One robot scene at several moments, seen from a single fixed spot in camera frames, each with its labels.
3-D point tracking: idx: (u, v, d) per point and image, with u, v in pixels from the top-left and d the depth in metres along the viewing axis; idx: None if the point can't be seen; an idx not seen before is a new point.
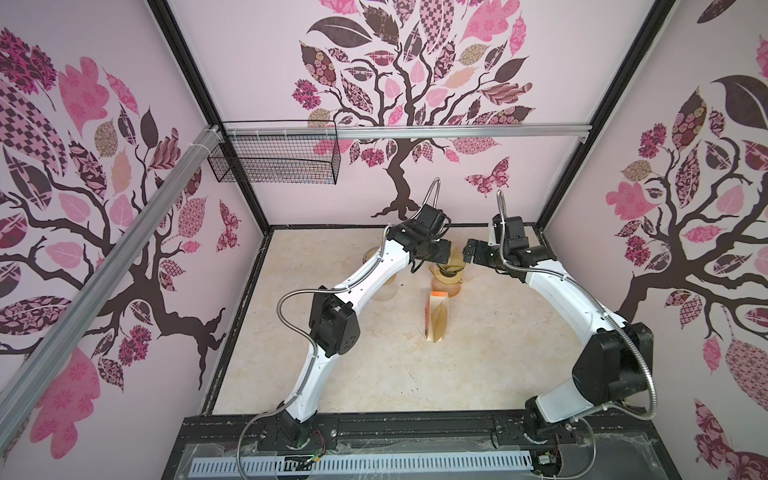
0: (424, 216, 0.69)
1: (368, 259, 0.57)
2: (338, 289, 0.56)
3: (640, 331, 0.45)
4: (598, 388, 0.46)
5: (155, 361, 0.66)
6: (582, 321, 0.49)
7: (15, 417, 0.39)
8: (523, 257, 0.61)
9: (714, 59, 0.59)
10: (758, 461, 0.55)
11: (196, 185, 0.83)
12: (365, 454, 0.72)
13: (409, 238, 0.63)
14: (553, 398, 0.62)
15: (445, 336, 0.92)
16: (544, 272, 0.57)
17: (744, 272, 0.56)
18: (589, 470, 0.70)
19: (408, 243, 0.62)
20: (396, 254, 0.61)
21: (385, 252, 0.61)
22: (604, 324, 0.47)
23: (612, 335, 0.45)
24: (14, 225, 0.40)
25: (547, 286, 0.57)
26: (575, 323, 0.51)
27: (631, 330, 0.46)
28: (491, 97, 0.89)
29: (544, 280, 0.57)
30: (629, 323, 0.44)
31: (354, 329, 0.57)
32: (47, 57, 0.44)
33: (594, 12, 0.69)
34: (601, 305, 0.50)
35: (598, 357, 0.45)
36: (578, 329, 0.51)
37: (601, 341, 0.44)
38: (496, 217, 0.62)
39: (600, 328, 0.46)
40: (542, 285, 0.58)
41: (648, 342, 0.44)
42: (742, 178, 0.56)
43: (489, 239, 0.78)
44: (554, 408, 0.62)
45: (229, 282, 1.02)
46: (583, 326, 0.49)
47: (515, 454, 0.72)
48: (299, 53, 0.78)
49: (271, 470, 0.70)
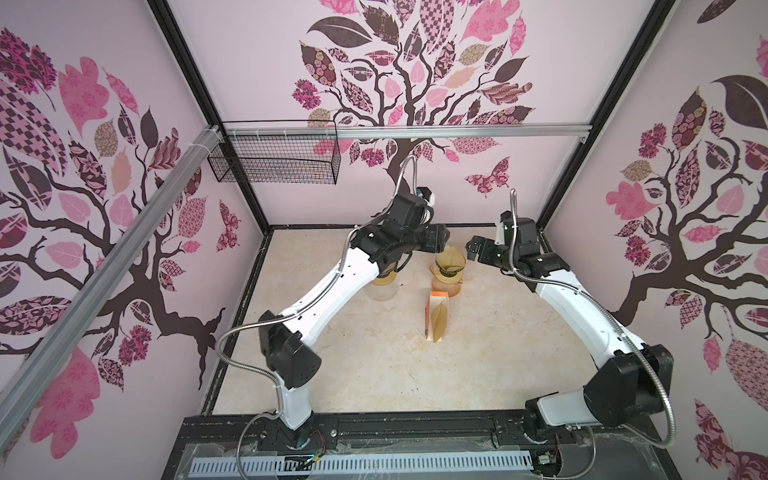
0: (397, 212, 0.54)
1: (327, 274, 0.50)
2: (285, 316, 0.46)
3: (659, 353, 0.43)
4: (611, 410, 0.44)
5: (155, 361, 0.66)
6: (598, 341, 0.47)
7: (14, 418, 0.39)
8: (534, 267, 0.58)
9: (713, 59, 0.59)
10: (758, 461, 0.55)
11: (196, 185, 0.83)
12: (365, 454, 0.72)
13: (377, 244, 0.52)
14: (556, 402, 0.61)
15: (445, 336, 0.92)
16: (556, 283, 0.54)
17: (744, 272, 0.56)
18: (588, 469, 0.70)
19: (375, 251, 0.51)
20: (359, 265, 0.50)
21: (346, 264, 0.50)
22: (622, 345, 0.44)
23: (630, 358, 0.43)
24: (14, 225, 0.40)
25: (561, 300, 0.54)
26: (590, 343, 0.49)
27: (650, 353, 0.43)
28: (491, 97, 0.89)
29: (557, 293, 0.54)
30: (648, 346, 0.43)
31: (310, 360, 0.49)
32: (47, 56, 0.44)
33: (594, 12, 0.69)
34: (618, 325, 0.47)
35: (615, 380, 0.42)
36: (593, 350, 0.48)
37: (618, 365, 0.42)
38: (506, 217, 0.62)
39: (617, 350, 0.44)
40: (555, 299, 0.55)
41: (668, 366, 0.42)
42: (742, 178, 0.56)
43: (497, 238, 0.74)
44: (555, 410, 0.61)
45: (229, 282, 1.02)
46: (600, 347, 0.46)
47: (515, 454, 0.72)
48: (299, 53, 0.78)
49: (271, 470, 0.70)
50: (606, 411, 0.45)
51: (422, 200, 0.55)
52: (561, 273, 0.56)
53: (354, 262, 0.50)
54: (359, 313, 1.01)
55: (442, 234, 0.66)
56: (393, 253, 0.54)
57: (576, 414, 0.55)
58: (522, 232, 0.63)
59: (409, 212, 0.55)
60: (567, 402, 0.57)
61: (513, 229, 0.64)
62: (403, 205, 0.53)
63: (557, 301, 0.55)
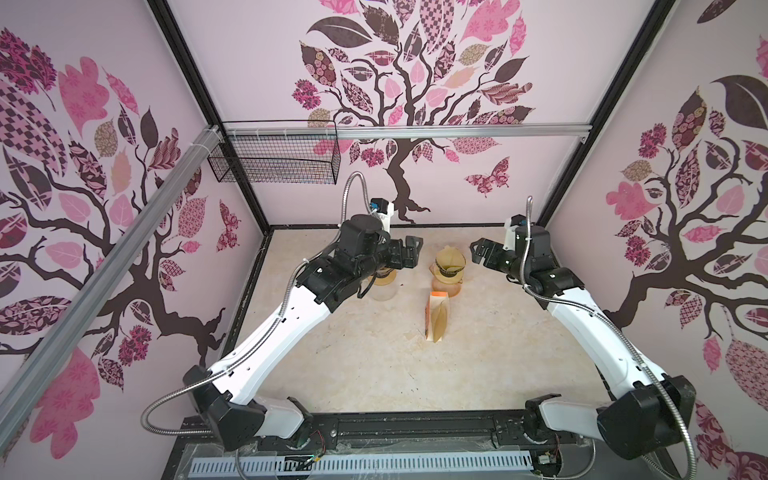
0: (347, 241, 0.48)
1: (266, 318, 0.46)
2: (215, 375, 0.40)
3: (680, 385, 0.41)
4: (626, 441, 0.42)
5: (155, 361, 0.66)
6: (615, 370, 0.45)
7: (13, 418, 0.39)
8: (547, 283, 0.55)
9: (713, 60, 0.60)
10: (758, 461, 0.55)
11: (196, 185, 0.83)
12: (364, 454, 0.72)
13: (328, 280, 0.47)
14: (563, 408, 0.59)
15: (445, 336, 0.92)
16: (570, 304, 0.52)
17: (745, 272, 0.56)
18: (589, 469, 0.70)
19: (323, 289, 0.46)
20: (304, 307, 0.45)
21: (288, 307, 0.45)
22: (642, 376, 0.42)
23: (650, 391, 0.41)
24: (14, 225, 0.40)
25: (574, 321, 0.51)
26: (606, 369, 0.46)
27: (670, 384, 0.41)
28: (491, 97, 0.89)
29: (570, 315, 0.52)
30: (669, 377, 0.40)
31: (252, 418, 0.44)
32: (48, 57, 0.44)
33: (594, 12, 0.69)
34: (638, 353, 0.45)
35: (633, 414, 0.40)
36: (609, 377, 0.46)
37: (639, 399, 0.40)
38: (517, 219, 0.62)
39: (637, 382, 0.42)
40: (568, 318, 0.52)
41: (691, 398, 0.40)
42: (742, 178, 0.56)
43: (506, 242, 0.71)
44: (558, 413, 0.61)
45: (229, 282, 1.02)
46: (618, 378, 0.44)
47: (516, 454, 0.72)
48: (299, 53, 0.78)
49: (271, 470, 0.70)
50: (619, 439, 0.44)
51: (375, 226, 0.49)
52: (574, 291, 0.53)
53: (298, 305, 0.45)
54: (359, 313, 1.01)
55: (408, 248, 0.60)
56: (347, 287, 0.48)
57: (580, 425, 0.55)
58: (536, 244, 0.59)
59: (359, 239, 0.48)
60: (573, 410, 0.56)
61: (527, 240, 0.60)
62: (354, 232, 0.47)
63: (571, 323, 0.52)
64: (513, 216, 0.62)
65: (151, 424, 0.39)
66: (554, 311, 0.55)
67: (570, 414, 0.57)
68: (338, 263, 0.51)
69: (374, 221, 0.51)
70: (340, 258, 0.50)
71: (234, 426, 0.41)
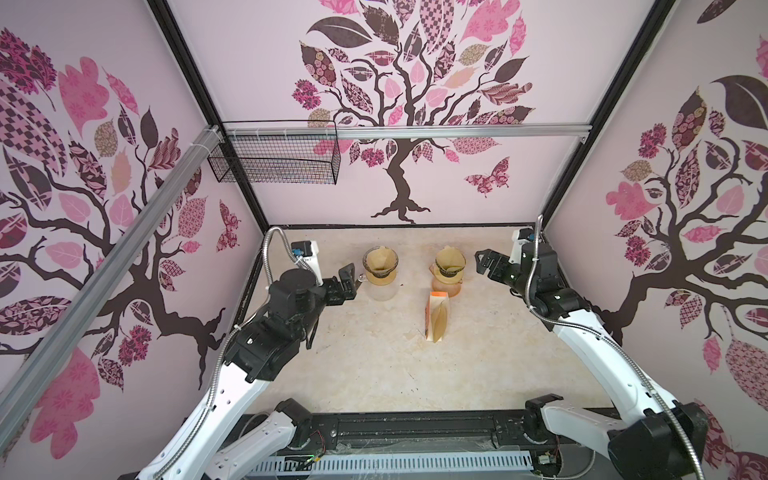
0: (277, 305, 0.45)
1: (195, 408, 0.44)
2: None
3: (692, 412, 0.40)
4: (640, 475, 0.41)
5: (155, 362, 0.66)
6: (625, 396, 0.44)
7: (13, 418, 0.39)
8: (552, 305, 0.55)
9: (712, 60, 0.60)
10: (758, 460, 0.54)
11: (196, 185, 0.83)
12: (365, 454, 0.72)
13: (261, 353, 0.44)
14: (568, 417, 0.58)
15: (445, 336, 0.92)
16: (577, 328, 0.51)
17: (745, 272, 0.56)
18: (587, 470, 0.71)
19: (256, 363, 0.43)
20: (236, 389, 0.42)
21: (217, 392, 0.42)
22: (652, 403, 0.41)
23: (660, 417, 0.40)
24: (14, 225, 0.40)
25: (581, 346, 0.51)
26: (615, 395, 0.45)
27: (681, 411, 0.41)
28: (491, 97, 0.89)
29: (578, 341, 0.51)
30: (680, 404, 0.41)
31: None
32: (47, 56, 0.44)
33: (594, 12, 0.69)
34: (647, 379, 0.44)
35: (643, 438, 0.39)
36: (620, 404, 0.45)
37: (651, 426, 0.39)
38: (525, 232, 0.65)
39: (647, 409, 0.41)
40: (575, 341, 0.52)
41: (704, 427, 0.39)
42: (743, 178, 0.56)
43: (512, 255, 0.70)
44: (562, 421, 0.60)
45: (229, 282, 1.02)
46: (628, 404, 0.43)
47: (515, 454, 0.72)
48: (299, 53, 0.78)
49: (271, 470, 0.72)
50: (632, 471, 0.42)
51: (306, 284, 0.46)
52: (579, 313, 0.53)
53: (230, 387, 0.42)
54: (359, 313, 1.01)
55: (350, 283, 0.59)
56: (281, 355, 0.44)
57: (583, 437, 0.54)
58: (542, 263, 0.58)
59: (290, 301, 0.44)
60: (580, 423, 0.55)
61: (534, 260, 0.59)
62: (286, 296, 0.44)
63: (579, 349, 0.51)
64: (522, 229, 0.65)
65: None
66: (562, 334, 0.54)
67: (577, 427, 0.56)
68: (270, 326, 0.49)
69: (303, 276, 0.48)
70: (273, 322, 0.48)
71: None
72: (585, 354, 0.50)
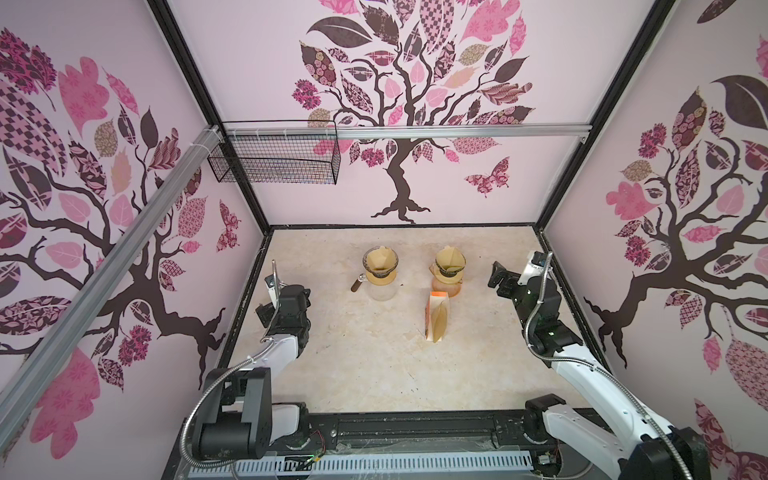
0: (287, 307, 0.69)
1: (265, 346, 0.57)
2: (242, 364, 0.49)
3: (689, 438, 0.41)
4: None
5: (155, 362, 0.66)
6: (623, 424, 0.45)
7: (13, 419, 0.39)
8: (546, 344, 0.59)
9: (712, 60, 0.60)
10: (758, 461, 0.55)
11: (196, 185, 0.83)
12: (364, 454, 0.72)
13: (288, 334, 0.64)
14: (573, 430, 0.57)
15: (445, 336, 0.92)
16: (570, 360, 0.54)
17: (745, 272, 0.56)
18: (589, 469, 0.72)
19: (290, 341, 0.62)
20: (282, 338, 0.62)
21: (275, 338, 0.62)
22: (648, 428, 0.43)
23: (660, 446, 0.42)
24: (14, 225, 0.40)
25: (579, 378, 0.53)
26: (615, 424, 0.47)
27: (680, 436, 0.41)
28: (491, 97, 0.89)
29: (575, 371, 0.53)
30: (677, 429, 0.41)
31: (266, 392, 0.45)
32: (47, 57, 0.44)
33: (594, 12, 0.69)
34: (640, 404, 0.46)
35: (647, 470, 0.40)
36: (620, 433, 0.46)
37: (648, 452, 0.40)
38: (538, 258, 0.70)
39: (644, 434, 0.42)
40: (572, 376, 0.54)
41: (704, 453, 0.40)
42: (742, 178, 0.56)
43: (523, 279, 0.71)
44: (565, 431, 0.60)
45: (229, 282, 1.02)
46: (627, 431, 0.44)
47: (515, 454, 0.72)
48: (299, 53, 0.78)
49: (271, 470, 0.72)
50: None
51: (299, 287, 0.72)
52: (571, 348, 0.56)
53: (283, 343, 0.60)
54: (359, 313, 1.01)
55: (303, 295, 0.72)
56: (302, 335, 0.68)
57: (583, 448, 0.55)
58: (546, 305, 0.59)
59: (296, 300, 0.69)
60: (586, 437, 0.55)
61: (538, 301, 0.60)
62: (291, 294, 0.69)
63: (577, 380, 0.53)
64: (535, 253, 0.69)
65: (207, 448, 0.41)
66: (559, 367, 0.57)
67: (583, 442, 0.55)
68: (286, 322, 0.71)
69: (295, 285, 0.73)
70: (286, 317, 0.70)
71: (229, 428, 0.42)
72: (583, 385, 0.52)
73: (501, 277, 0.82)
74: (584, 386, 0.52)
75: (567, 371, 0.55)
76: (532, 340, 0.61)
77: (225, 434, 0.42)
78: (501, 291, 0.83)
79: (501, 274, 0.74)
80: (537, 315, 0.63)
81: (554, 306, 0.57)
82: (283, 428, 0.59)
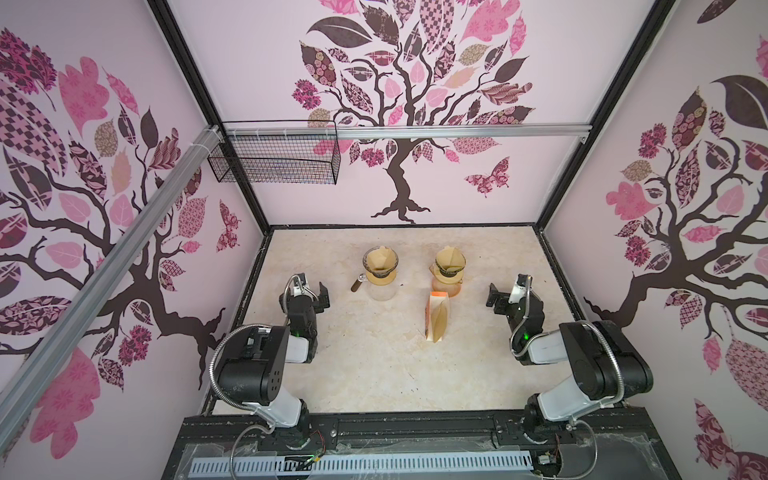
0: (296, 323, 0.73)
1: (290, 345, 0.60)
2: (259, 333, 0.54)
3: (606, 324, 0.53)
4: (589, 378, 0.48)
5: (155, 361, 0.66)
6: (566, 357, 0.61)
7: (14, 417, 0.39)
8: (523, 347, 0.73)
9: (713, 60, 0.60)
10: (758, 460, 0.54)
11: (196, 185, 0.83)
12: (365, 454, 0.72)
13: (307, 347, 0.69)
14: (562, 392, 0.59)
15: (445, 336, 0.92)
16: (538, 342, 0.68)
17: (745, 272, 0.56)
18: (590, 470, 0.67)
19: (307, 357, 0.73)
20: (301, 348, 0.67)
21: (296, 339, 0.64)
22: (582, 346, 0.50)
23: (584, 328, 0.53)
24: (14, 225, 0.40)
25: (542, 350, 0.66)
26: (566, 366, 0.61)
27: (602, 326, 0.55)
28: (491, 97, 0.89)
29: (536, 346, 0.68)
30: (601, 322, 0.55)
31: (282, 346, 0.51)
32: (47, 56, 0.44)
33: (593, 13, 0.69)
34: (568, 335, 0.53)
35: (576, 343, 0.51)
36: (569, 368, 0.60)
37: (570, 327, 0.53)
38: (522, 277, 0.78)
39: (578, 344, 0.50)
40: (538, 352, 0.68)
41: (614, 331, 0.52)
42: (743, 178, 0.56)
43: (510, 296, 0.84)
44: (556, 404, 0.61)
45: (229, 282, 1.02)
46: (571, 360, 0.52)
47: (515, 454, 0.72)
48: (299, 53, 0.78)
49: (270, 470, 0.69)
50: (588, 384, 0.48)
51: (304, 307, 0.72)
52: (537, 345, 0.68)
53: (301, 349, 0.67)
54: (358, 314, 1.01)
55: (308, 311, 0.74)
56: (312, 347, 0.72)
57: (576, 407, 0.56)
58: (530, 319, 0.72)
59: (302, 317, 0.71)
60: (572, 391, 0.55)
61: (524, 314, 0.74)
62: (300, 311, 0.71)
63: (540, 352, 0.67)
64: (520, 275, 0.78)
65: (221, 385, 0.45)
66: (535, 353, 0.69)
67: (568, 396, 0.57)
68: (294, 333, 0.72)
69: (304, 301, 0.74)
70: (294, 330, 0.75)
71: (245, 369, 0.47)
72: (545, 352, 0.65)
73: (494, 297, 0.88)
74: (545, 351, 0.65)
75: (538, 354, 0.68)
76: (515, 346, 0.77)
77: (243, 373, 0.46)
78: (496, 309, 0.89)
79: (492, 294, 0.87)
80: (523, 328, 0.76)
81: (537, 322, 0.71)
82: (287, 416, 0.61)
